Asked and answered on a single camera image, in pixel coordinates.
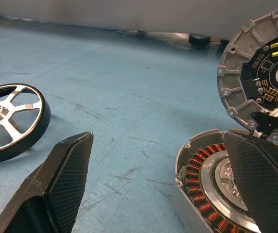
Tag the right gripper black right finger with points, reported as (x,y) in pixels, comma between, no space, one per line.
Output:
(263,184)

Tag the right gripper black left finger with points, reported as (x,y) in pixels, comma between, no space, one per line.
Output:
(63,184)

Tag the motor stator housing copper coils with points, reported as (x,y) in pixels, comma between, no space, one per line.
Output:
(209,170)

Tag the grey motor cover with circuit board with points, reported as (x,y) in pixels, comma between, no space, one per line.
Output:
(231,80)

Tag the blue plastic table cover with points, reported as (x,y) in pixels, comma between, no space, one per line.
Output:
(129,97)

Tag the small black rubber foot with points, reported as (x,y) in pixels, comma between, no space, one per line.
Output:
(198,38)

